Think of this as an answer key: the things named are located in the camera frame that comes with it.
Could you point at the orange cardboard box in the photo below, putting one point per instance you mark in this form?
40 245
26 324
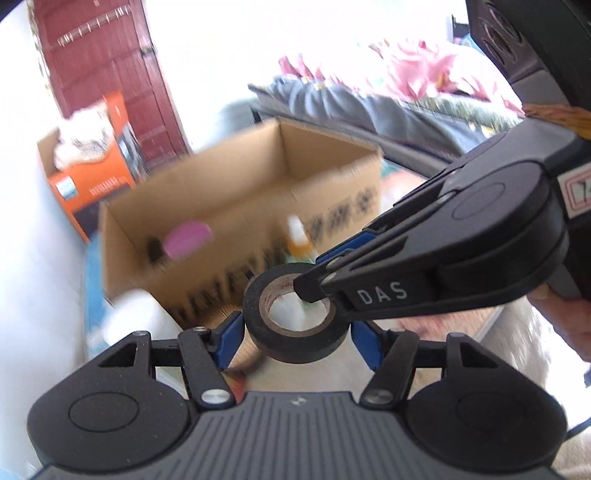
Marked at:
92 189

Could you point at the white clothes in orange box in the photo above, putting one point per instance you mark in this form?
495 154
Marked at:
83 152

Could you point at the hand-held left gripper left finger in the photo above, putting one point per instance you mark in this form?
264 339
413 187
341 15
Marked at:
231 339

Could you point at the white crumpled cloth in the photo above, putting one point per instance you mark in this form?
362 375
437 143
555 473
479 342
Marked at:
90 120

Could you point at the large brown cardboard box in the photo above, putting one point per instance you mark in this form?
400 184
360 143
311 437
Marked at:
240 184

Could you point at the person's right hand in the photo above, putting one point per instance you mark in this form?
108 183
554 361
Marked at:
570 323

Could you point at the red wooden door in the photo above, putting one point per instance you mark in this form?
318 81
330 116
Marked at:
106 69

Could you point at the grey quilt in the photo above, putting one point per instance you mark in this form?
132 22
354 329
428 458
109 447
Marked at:
351 110

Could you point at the black cylinder tube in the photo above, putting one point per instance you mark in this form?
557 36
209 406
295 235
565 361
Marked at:
156 249

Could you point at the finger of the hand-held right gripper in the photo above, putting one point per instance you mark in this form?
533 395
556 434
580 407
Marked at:
364 240
383 263

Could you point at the purple plastic lid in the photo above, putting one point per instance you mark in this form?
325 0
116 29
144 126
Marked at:
187 240

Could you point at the black tape roll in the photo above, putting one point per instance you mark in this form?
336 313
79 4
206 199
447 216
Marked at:
295 344

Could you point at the white pill bottle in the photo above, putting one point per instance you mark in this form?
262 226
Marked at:
134 314

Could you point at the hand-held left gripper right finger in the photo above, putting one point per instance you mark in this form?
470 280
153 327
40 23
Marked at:
367 344

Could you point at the green dropper bottle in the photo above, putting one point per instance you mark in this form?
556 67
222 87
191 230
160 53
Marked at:
298 240

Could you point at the pink blanket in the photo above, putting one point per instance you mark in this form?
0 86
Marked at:
415 69

